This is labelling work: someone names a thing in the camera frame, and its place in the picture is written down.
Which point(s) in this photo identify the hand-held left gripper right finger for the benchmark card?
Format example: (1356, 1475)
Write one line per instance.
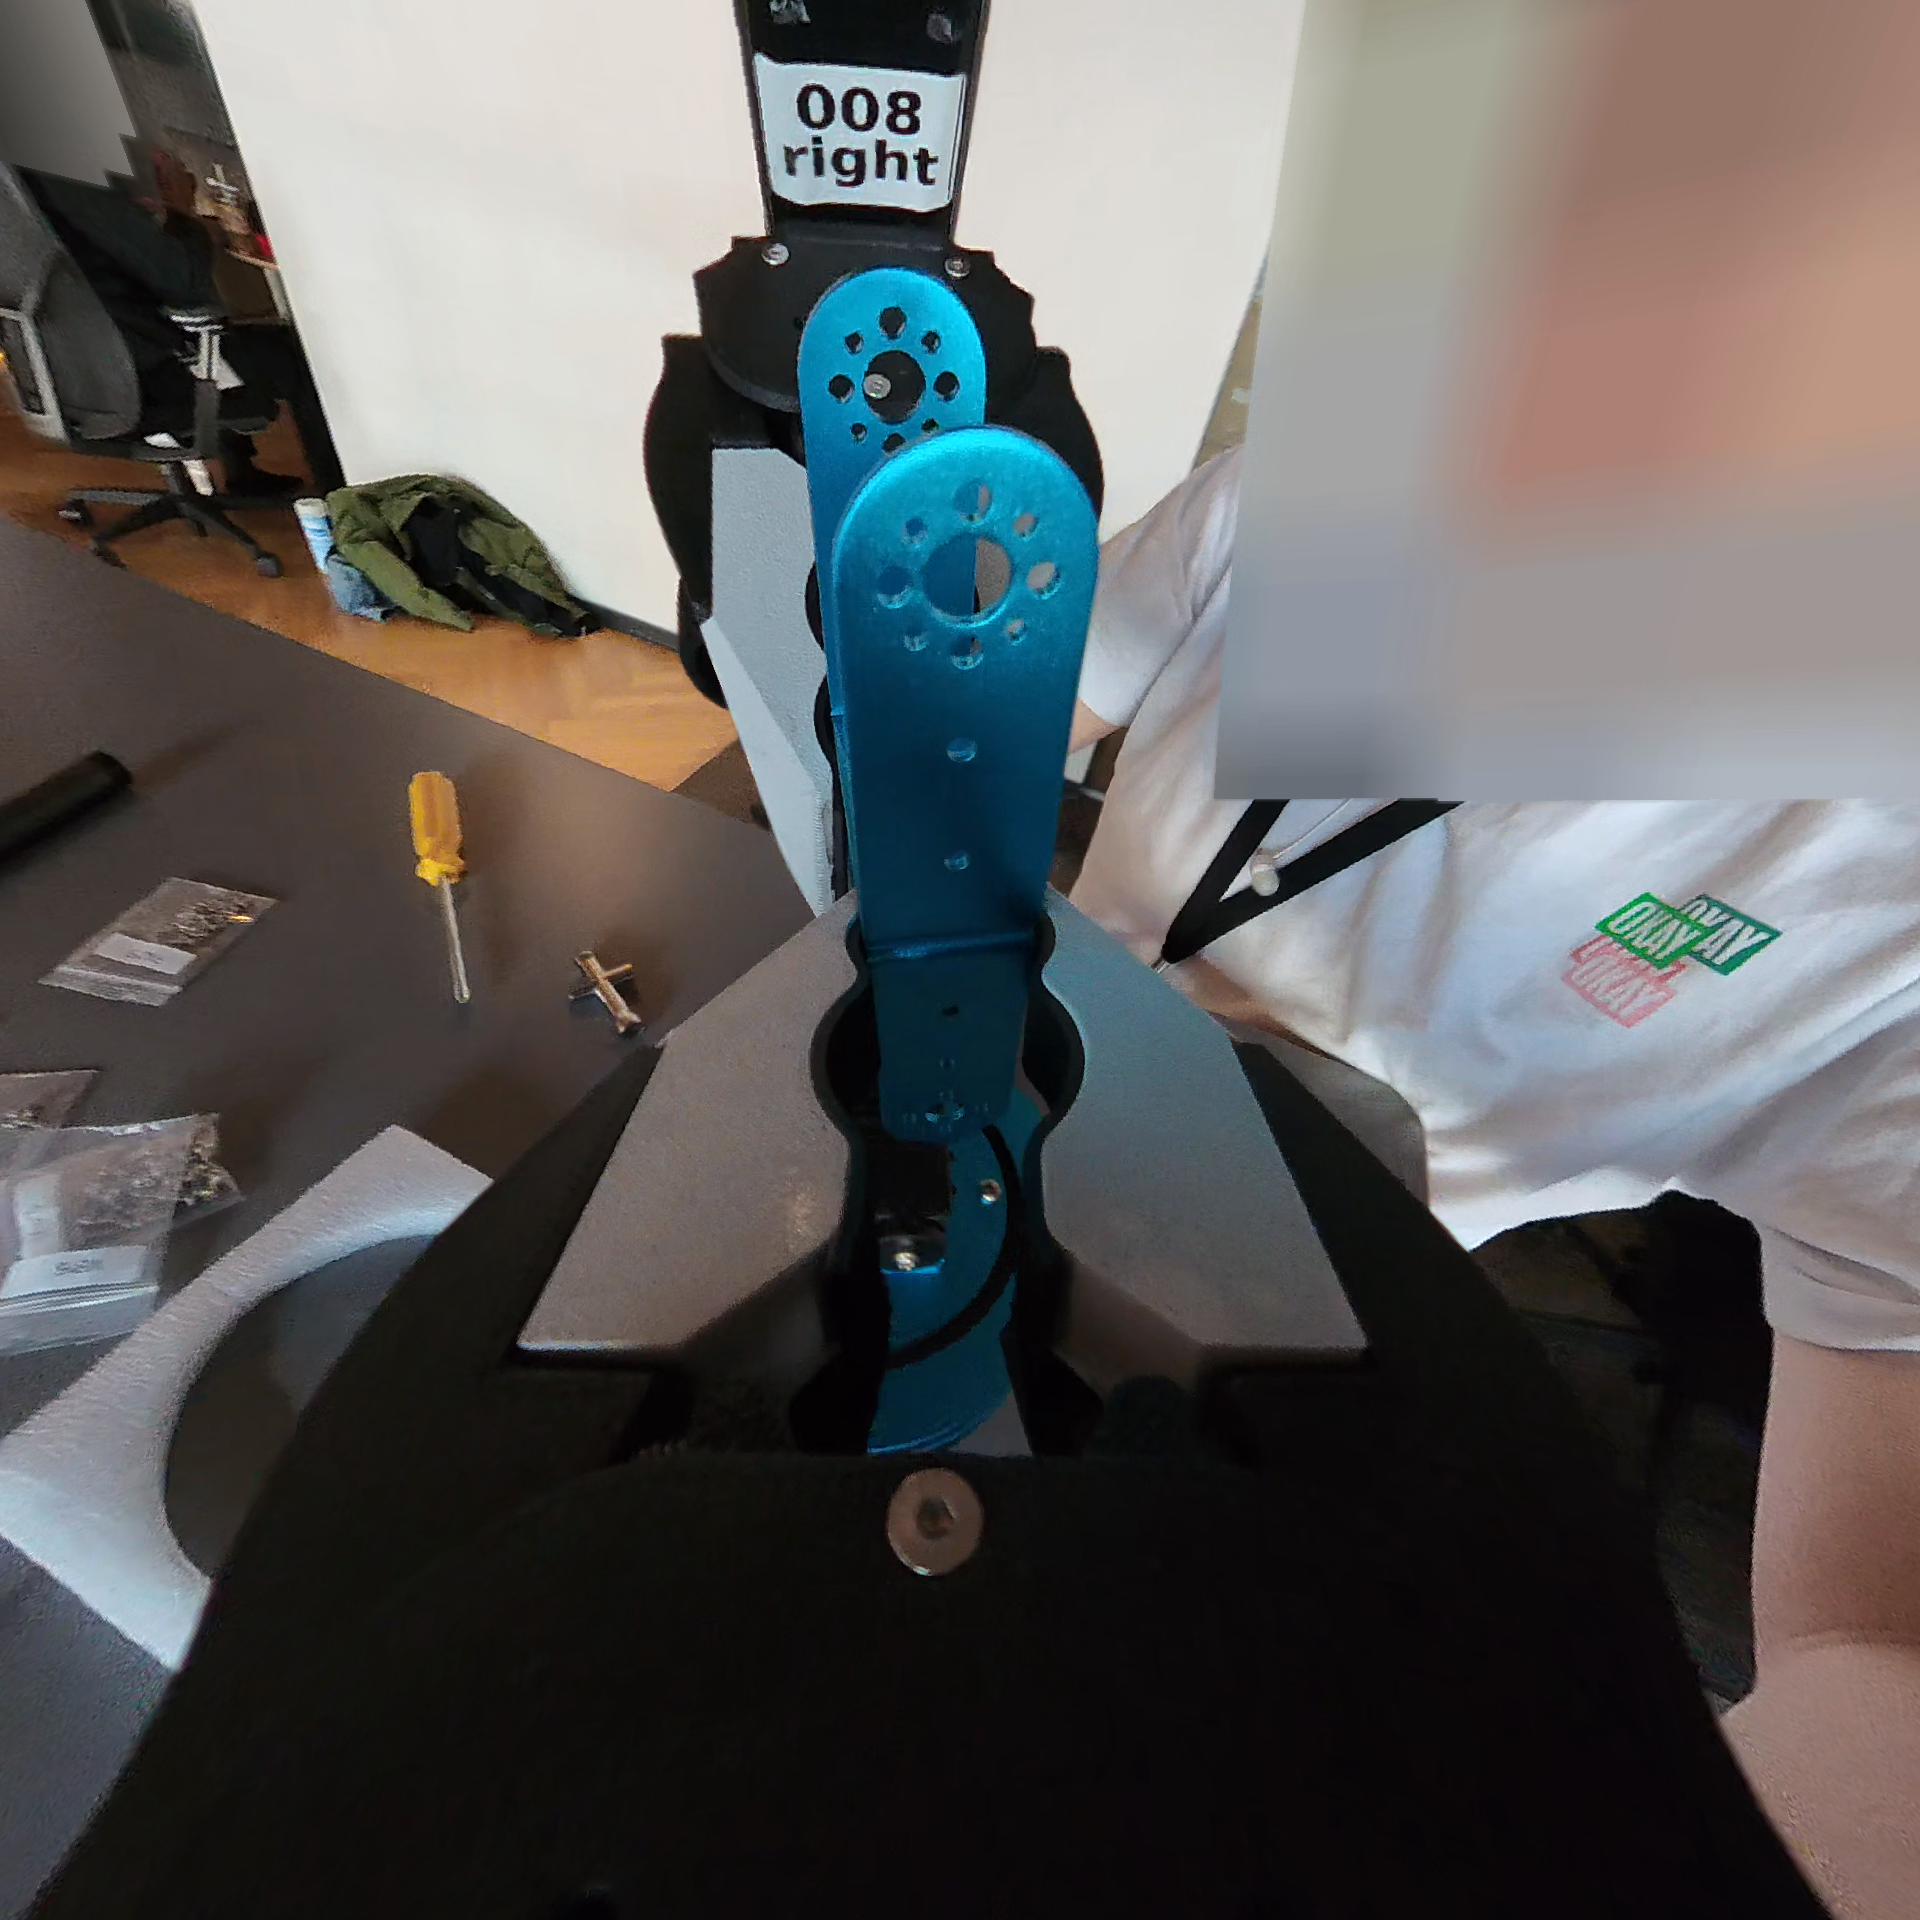
(1201, 1200)

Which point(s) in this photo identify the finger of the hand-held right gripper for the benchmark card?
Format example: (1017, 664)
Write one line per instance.
(757, 600)

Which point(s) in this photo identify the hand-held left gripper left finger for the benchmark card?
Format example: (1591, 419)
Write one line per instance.
(674, 1200)

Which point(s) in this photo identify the blue metal bracket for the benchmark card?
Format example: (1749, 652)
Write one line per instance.
(960, 779)

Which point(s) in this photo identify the blue round robot arm base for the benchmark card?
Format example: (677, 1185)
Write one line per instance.
(938, 1350)

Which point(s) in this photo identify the dark grey desk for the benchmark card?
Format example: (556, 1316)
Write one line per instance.
(300, 721)

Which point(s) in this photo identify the metal cross wrench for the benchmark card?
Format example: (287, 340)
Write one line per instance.
(609, 990)

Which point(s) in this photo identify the green jacket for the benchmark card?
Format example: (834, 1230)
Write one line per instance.
(452, 555)

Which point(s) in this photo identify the group of small screw bags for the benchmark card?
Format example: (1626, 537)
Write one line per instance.
(149, 930)

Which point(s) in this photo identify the white foam packing piece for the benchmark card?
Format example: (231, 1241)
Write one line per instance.
(89, 1440)

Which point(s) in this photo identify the grey office chair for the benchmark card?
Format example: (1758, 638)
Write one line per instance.
(76, 360)

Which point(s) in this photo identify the person's bare leg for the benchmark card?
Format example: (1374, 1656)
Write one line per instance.
(1829, 1575)

